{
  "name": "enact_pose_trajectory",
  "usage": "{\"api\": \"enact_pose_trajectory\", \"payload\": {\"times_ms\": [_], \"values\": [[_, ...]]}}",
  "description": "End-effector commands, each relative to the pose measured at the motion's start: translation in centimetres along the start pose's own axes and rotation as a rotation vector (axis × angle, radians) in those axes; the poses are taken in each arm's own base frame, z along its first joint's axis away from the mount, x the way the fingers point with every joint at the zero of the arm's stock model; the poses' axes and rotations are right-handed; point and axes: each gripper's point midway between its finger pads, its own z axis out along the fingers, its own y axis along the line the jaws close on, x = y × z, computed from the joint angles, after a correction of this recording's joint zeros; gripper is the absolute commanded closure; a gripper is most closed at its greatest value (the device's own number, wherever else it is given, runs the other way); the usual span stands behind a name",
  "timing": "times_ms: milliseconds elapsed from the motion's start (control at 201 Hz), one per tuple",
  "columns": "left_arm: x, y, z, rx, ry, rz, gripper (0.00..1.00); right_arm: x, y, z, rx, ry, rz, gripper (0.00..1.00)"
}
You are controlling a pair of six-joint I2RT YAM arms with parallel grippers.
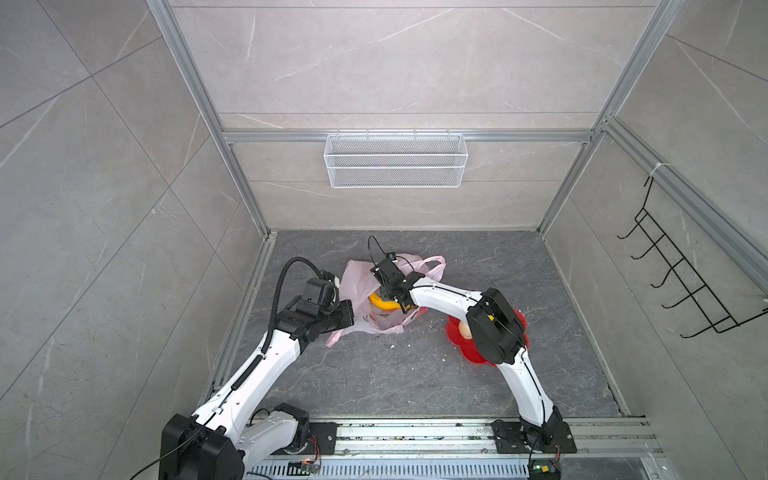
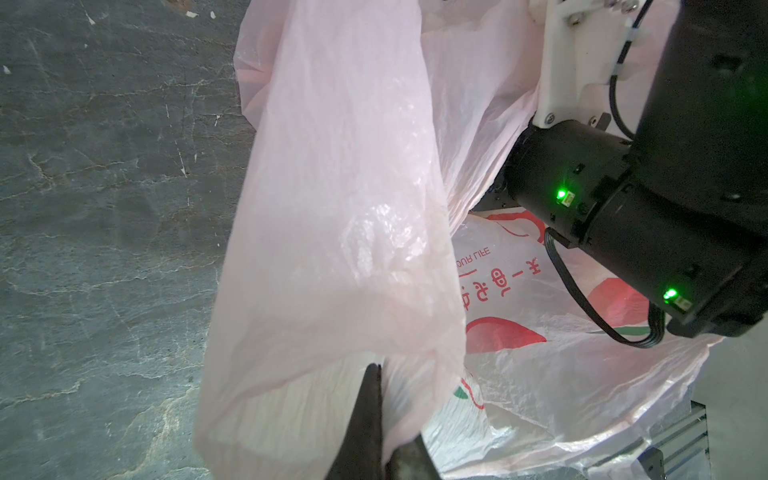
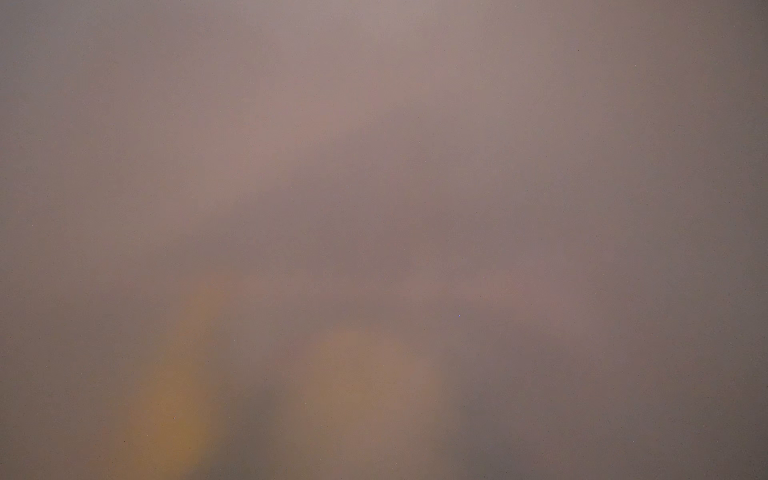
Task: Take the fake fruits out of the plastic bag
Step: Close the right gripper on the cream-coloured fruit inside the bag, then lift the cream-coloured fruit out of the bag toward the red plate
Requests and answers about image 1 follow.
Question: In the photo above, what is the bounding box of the pink plastic fruit-print bag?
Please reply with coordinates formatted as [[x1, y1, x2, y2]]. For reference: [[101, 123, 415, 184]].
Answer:
[[326, 254, 446, 348]]

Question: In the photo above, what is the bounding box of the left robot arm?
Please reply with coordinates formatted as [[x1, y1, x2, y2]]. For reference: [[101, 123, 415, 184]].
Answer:
[[157, 257, 354, 479]]

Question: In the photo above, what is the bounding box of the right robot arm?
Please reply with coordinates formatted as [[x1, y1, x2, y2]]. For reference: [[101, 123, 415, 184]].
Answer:
[[371, 259, 566, 452]]

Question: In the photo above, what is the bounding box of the yellow fake banana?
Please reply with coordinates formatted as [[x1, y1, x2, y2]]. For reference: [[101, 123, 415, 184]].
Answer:
[[368, 292, 408, 312]]

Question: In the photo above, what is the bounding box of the red flower-shaped plate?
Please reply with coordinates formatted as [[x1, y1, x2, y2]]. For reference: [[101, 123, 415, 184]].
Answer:
[[446, 307, 530, 365]]

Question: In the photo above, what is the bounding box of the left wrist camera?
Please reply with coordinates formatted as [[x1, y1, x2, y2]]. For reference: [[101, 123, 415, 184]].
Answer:
[[297, 278, 337, 315]]

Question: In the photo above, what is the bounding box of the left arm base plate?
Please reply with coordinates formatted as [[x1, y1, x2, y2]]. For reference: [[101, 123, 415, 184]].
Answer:
[[299, 422, 339, 456]]

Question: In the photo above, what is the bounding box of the white wire mesh basket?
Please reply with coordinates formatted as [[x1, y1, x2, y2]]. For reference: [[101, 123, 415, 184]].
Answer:
[[323, 133, 469, 189]]

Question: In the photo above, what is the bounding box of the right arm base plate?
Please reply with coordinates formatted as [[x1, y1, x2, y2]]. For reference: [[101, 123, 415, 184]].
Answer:
[[490, 419, 577, 454]]

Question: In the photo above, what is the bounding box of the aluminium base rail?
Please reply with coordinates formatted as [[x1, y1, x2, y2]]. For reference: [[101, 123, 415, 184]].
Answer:
[[161, 418, 667, 480]]

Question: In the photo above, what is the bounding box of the black wire hook rack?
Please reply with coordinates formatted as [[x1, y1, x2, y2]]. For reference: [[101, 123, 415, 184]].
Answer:
[[616, 176, 767, 339]]

